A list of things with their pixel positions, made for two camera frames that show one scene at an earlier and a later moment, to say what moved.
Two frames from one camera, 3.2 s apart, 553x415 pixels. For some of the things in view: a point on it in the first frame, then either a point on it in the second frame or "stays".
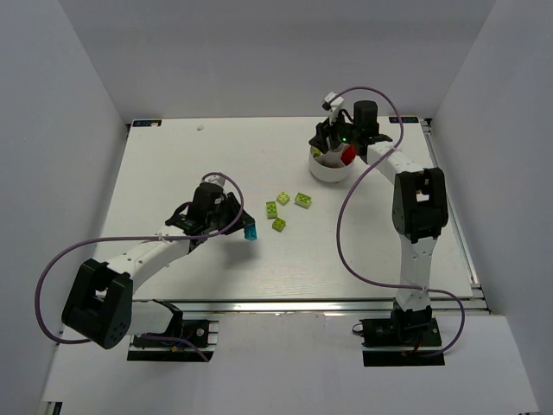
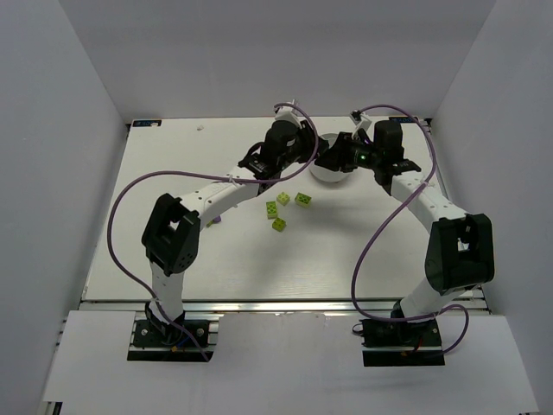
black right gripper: [324, 137] → [337, 150]
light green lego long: [271, 210] stays
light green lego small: [282, 198] stays
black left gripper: [233, 213] → [311, 143]
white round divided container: [329, 167] stays
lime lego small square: [278, 224] stays
